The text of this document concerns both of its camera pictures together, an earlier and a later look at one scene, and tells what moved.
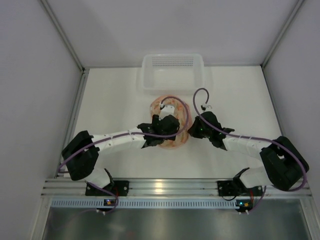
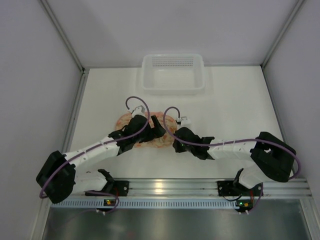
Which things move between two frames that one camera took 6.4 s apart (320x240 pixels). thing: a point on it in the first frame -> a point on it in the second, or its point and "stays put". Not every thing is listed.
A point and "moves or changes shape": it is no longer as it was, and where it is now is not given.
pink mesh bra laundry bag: [183, 112] moves or changes shape
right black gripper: [196, 130] -> [178, 139]
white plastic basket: [173, 74] stays put
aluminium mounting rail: [160, 188] stays put
